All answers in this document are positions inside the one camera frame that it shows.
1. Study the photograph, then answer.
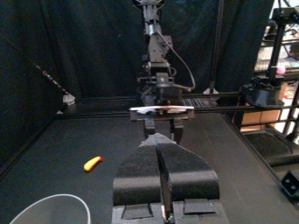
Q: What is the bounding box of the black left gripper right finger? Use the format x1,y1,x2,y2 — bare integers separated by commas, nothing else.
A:
155,133,222,203

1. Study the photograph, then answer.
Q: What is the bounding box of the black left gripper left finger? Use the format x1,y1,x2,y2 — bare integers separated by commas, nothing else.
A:
112,133,163,207

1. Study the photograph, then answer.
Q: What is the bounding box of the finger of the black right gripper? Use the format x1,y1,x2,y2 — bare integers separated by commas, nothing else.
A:
170,117,185,145
143,119,158,140

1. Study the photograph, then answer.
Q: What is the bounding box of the yellow toy carrot red tip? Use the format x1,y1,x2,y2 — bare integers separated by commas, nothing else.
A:
83,156,106,172

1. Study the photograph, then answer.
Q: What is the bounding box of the grey bowl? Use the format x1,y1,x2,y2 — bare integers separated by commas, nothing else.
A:
8,193,94,224

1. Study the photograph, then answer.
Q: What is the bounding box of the brown cardboard box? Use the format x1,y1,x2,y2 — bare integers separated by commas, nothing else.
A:
239,109,283,133

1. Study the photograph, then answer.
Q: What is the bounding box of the black mesh platform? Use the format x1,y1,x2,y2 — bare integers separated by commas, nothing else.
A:
242,129,295,165

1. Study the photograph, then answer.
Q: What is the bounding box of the black box with two holes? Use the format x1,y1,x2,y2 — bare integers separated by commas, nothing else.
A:
279,170,299,203

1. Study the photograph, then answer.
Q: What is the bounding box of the black frame upright post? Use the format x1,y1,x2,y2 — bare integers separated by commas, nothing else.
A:
202,0,227,95

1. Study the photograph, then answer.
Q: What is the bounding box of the diagonal frame brace with bracket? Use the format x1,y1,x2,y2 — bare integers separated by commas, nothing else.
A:
4,38,78,107

